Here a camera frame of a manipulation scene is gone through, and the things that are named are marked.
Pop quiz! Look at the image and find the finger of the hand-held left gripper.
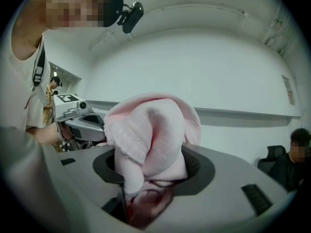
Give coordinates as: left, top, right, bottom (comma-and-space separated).
65, 114, 105, 140

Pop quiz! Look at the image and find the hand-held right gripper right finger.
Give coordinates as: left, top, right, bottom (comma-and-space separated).
155, 144, 297, 229

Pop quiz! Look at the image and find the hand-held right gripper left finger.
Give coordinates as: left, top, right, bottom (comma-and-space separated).
57, 146, 124, 222

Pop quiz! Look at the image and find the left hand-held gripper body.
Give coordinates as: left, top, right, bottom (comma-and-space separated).
52, 94, 94, 125

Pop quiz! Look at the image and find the pink garment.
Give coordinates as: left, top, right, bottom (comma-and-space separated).
103, 92, 202, 229

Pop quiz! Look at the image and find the person's left forearm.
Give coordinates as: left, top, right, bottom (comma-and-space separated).
25, 123, 61, 145

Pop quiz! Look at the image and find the person's left hand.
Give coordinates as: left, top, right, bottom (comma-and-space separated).
59, 124, 73, 139

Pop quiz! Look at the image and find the person's white shirt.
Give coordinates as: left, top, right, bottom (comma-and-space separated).
0, 33, 53, 155

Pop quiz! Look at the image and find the black mesh office chair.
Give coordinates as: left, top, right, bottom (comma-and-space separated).
257, 145, 287, 174

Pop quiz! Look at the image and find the person's head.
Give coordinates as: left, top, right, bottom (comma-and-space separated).
11, 0, 124, 63

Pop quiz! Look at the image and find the black and grey chest strap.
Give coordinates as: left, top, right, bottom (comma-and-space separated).
32, 44, 46, 87

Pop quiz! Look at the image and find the black head-mounted camera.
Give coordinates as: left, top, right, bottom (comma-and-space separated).
117, 1, 144, 34

